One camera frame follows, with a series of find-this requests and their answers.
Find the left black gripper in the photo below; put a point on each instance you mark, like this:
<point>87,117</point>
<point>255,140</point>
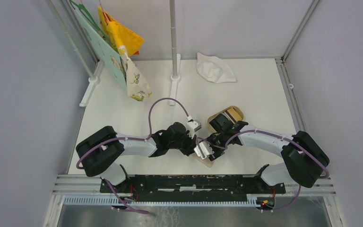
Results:
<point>192,143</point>

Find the white pole base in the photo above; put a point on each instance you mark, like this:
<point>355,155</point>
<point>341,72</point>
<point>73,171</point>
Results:
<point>174,84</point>

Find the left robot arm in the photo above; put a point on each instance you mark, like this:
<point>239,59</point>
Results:
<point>98,152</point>

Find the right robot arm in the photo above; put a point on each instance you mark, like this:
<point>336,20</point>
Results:
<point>304,162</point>

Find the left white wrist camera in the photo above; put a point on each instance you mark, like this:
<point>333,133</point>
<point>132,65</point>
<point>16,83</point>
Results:
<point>193,125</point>

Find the teal printed hanging cloth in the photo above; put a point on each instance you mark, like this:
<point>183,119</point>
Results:
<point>100,43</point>

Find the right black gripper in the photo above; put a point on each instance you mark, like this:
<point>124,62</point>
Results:
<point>216,154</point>

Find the grey vertical pole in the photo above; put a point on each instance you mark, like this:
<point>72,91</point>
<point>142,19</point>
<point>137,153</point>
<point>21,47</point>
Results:
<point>173,39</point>

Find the gold striped card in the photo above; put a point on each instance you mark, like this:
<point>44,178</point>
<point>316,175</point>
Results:
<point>233,114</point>

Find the white printed hanging cloth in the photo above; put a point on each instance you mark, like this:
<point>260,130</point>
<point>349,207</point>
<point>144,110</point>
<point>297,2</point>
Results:
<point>137,85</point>

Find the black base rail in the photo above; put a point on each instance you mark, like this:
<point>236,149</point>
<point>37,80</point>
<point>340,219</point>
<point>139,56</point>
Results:
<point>196,188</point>

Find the white crumpled cloth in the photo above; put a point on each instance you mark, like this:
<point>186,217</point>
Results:
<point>214,69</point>

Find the yellow hanging cloth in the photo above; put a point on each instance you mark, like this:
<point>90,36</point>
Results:
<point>124,40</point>

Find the beige card holder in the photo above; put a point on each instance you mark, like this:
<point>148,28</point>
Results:
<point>205,161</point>

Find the beige oval tray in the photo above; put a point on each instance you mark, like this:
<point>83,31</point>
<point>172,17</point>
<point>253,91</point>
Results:
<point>225,119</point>

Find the white left rack foot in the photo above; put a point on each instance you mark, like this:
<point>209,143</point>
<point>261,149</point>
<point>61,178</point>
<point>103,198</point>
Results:
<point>93,82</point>

